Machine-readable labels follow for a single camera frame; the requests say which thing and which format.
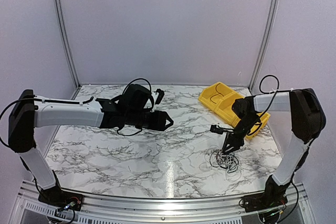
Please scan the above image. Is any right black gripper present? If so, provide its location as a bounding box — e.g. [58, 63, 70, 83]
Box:
[222, 114, 258, 155]

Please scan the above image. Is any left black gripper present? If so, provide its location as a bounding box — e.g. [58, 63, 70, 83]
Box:
[126, 109, 174, 132]

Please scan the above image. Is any cable pile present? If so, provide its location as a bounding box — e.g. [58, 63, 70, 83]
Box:
[199, 146, 241, 180]

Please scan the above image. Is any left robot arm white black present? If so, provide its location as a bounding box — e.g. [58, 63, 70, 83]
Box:
[1, 80, 174, 206]

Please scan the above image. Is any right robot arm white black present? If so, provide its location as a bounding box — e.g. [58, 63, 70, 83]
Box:
[222, 88, 326, 207]

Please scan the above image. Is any yellow bin middle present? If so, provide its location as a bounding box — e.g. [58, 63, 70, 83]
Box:
[214, 92, 244, 127]

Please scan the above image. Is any yellow bin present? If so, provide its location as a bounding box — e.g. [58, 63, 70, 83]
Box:
[198, 82, 234, 111]
[214, 92, 244, 127]
[232, 103, 270, 139]

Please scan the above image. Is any yellow bin right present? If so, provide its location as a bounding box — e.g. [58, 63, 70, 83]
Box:
[232, 103, 270, 139]

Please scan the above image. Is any yellow bin left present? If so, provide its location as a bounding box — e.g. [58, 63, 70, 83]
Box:
[198, 82, 234, 111]

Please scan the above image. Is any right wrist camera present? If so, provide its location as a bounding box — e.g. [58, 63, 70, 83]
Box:
[210, 124, 232, 135]

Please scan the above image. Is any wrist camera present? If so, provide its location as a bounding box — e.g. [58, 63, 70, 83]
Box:
[210, 124, 232, 135]
[150, 88, 165, 112]

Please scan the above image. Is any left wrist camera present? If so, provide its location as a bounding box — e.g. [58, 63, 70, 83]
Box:
[150, 88, 165, 112]

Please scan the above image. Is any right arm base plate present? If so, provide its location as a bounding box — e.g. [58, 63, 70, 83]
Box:
[238, 193, 288, 212]

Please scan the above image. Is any left aluminium frame post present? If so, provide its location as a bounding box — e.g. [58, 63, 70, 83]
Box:
[54, 0, 81, 89]

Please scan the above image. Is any aluminium frame post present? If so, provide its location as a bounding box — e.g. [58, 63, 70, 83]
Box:
[54, 0, 81, 89]
[248, 0, 279, 91]

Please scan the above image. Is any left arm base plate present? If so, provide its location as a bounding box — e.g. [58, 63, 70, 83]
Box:
[38, 187, 83, 211]

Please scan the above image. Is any aluminium front rail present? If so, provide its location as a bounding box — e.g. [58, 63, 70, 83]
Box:
[9, 180, 316, 223]

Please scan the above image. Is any right aluminium frame post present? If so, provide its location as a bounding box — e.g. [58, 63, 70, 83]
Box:
[248, 0, 279, 91]

